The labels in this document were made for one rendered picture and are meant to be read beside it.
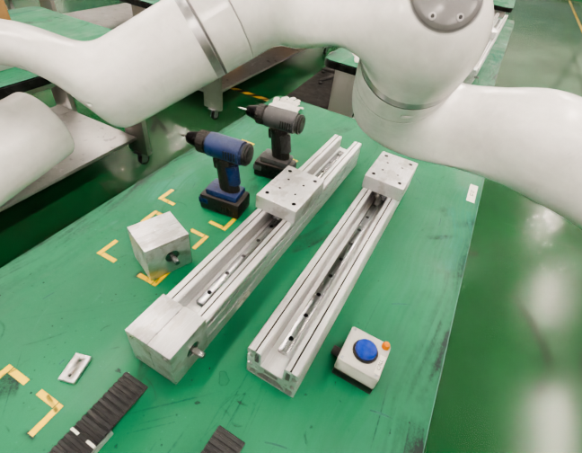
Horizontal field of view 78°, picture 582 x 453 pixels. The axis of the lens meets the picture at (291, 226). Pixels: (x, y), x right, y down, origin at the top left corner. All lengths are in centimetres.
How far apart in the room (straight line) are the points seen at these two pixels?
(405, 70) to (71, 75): 31
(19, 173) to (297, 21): 33
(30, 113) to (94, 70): 11
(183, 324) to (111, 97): 40
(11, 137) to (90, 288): 47
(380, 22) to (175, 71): 20
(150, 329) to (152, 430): 16
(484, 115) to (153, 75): 33
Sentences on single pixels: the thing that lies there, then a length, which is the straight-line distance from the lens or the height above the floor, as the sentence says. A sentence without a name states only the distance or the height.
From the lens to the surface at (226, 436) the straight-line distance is 66.
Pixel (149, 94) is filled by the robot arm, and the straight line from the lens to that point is 42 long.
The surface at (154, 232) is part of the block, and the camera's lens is 83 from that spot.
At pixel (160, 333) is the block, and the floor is 87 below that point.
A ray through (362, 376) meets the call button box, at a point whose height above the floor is 83.
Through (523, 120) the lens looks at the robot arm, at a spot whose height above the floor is 131.
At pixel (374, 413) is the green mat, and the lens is 74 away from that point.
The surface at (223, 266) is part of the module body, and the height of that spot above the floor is 83.
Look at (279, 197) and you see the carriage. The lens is 87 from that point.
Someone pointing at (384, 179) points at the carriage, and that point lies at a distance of 101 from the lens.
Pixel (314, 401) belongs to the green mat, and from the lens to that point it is 72.
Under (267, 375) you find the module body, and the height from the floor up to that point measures 81.
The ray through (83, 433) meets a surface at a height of 81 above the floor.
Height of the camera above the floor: 144
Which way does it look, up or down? 43 degrees down
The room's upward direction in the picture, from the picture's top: 8 degrees clockwise
